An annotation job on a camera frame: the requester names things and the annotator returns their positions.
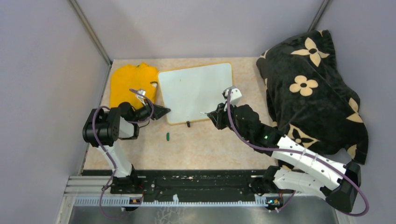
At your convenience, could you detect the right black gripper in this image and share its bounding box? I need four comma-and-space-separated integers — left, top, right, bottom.
208, 100, 250, 141

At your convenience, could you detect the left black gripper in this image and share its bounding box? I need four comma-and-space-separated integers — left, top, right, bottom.
132, 98, 170, 123

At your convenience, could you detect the whiteboard with yellow frame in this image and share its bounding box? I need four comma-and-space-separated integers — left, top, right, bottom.
157, 62, 233, 125

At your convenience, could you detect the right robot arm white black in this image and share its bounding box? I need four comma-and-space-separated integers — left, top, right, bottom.
206, 103, 367, 213

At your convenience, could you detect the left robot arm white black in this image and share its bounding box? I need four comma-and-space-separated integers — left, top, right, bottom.
82, 102, 171, 194

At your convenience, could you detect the yellow folded sweatshirt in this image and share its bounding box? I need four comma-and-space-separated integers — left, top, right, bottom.
109, 62, 158, 109

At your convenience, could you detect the black floral blanket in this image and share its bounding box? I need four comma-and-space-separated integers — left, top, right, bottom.
256, 30, 368, 165

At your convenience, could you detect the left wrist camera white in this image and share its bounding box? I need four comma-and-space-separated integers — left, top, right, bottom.
135, 89, 146, 105

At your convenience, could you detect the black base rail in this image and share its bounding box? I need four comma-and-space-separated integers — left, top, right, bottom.
105, 169, 295, 205

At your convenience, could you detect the white slotted cable duct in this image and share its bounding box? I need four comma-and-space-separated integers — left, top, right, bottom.
74, 195, 270, 208

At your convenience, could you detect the left metal corner post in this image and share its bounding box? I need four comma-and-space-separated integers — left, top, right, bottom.
67, 0, 113, 66

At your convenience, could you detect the metal corner post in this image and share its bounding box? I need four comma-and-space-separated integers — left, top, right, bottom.
67, 0, 113, 66
307, 0, 332, 32

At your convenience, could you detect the right metal corner post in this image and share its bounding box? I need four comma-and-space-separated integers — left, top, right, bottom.
307, 0, 332, 32

